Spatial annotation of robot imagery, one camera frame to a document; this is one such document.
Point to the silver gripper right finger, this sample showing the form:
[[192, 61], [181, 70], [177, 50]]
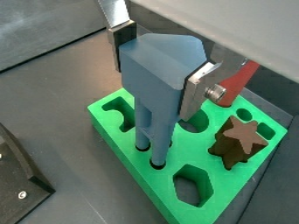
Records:
[[204, 83]]

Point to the red cylinder peg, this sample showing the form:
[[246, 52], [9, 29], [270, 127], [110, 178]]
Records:
[[236, 83]]

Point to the green shape sorting board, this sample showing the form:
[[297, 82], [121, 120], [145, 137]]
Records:
[[194, 191]]

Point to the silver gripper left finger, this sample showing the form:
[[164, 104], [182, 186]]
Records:
[[121, 25]]

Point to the blue three prong object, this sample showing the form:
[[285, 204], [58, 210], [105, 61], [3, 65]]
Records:
[[157, 61]]

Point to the black curved bracket stand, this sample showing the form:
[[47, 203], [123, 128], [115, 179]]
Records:
[[25, 187]]

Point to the brown star shaped block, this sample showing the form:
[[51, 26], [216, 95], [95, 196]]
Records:
[[237, 142]]

